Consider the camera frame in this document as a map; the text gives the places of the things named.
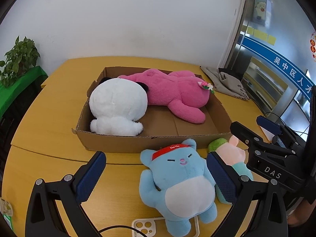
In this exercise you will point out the white panda plush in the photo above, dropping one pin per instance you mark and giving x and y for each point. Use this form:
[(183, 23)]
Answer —
[(117, 104)]

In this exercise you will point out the pink strawberry bear plush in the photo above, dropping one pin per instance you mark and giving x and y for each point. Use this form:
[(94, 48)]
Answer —
[(181, 91)]

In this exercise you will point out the white clear phone case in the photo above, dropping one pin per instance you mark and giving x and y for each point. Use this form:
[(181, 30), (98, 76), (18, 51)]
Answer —
[(156, 227)]

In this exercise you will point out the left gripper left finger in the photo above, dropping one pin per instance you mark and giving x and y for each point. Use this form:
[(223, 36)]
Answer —
[(43, 217)]

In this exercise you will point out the yellow sticky notes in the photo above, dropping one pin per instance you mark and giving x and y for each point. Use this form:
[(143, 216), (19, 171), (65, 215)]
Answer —
[(261, 35)]

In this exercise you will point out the blue cat plush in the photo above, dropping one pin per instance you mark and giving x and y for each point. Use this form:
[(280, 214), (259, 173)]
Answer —
[(179, 185)]

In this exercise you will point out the potted green plant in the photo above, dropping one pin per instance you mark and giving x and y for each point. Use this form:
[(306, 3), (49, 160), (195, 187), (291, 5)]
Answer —
[(18, 61)]

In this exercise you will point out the sheep cartoon poster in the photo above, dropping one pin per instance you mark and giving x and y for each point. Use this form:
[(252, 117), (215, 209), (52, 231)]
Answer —
[(261, 12)]

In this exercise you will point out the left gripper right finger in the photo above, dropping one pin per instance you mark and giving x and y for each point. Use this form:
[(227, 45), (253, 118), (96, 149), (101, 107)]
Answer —
[(269, 217)]

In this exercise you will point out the green table cloth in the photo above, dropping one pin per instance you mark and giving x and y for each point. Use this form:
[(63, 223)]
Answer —
[(8, 95)]

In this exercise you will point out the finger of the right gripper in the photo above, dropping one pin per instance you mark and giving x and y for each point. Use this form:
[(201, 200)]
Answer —
[(283, 136), (249, 134)]

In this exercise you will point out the pink pig plush teal shorts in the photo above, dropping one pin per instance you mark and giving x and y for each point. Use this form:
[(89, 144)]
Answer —
[(231, 154)]

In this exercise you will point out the grey canvas tote bag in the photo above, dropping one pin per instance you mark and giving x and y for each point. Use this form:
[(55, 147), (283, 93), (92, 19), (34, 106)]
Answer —
[(225, 83)]

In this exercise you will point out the person right hand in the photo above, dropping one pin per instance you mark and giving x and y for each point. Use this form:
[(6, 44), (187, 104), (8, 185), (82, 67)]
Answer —
[(301, 214)]

